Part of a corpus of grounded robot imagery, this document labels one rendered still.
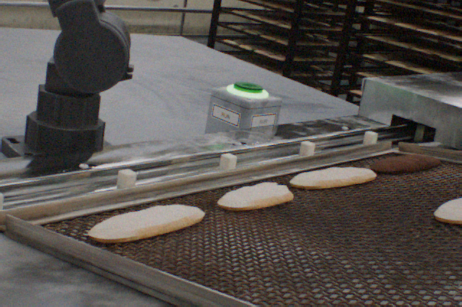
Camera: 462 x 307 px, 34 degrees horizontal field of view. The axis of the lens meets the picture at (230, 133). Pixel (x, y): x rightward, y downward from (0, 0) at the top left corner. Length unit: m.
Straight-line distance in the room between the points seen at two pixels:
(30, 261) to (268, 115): 0.58
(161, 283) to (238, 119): 0.59
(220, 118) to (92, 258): 0.58
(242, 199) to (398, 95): 0.58
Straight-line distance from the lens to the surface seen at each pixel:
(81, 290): 0.43
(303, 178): 0.68
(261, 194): 0.60
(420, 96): 1.11
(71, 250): 0.47
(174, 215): 0.53
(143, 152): 0.81
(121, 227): 0.50
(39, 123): 0.85
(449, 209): 0.60
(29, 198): 0.70
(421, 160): 0.80
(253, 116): 0.99
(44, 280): 0.45
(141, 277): 0.42
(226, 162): 0.82
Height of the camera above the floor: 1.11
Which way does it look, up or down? 15 degrees down
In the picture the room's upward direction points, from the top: 10 degrees clockwise
